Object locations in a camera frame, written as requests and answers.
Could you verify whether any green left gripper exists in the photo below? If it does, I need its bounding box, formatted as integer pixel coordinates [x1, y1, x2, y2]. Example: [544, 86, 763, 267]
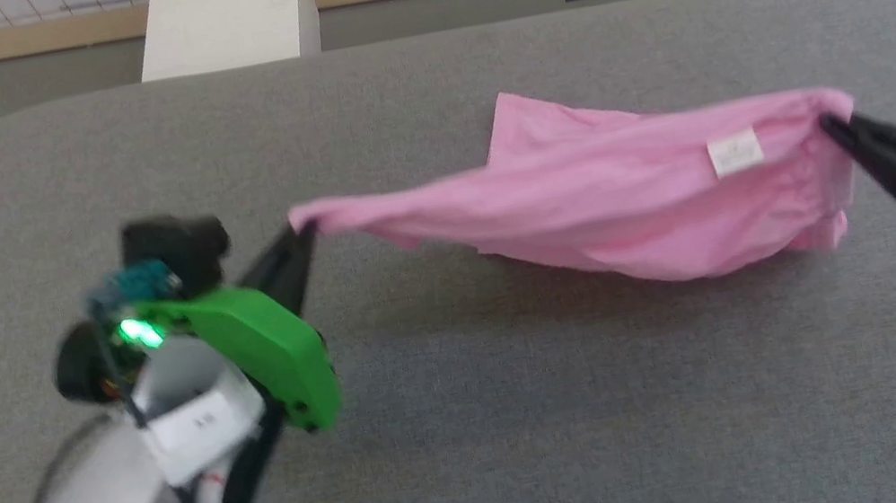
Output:
[124, 218, 350, 459]

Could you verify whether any pink cloth garment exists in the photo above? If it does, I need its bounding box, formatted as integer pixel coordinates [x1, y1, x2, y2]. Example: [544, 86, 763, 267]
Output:
[273, 35, 880, 347]

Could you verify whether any white rectangular box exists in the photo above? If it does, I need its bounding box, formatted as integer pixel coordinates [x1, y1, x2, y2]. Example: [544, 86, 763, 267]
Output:
[127, 0, 327, 85]

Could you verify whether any grey fabric sofa seat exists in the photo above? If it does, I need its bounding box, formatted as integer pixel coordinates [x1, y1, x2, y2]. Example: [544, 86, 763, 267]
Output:
[0, 0, 896, 503]

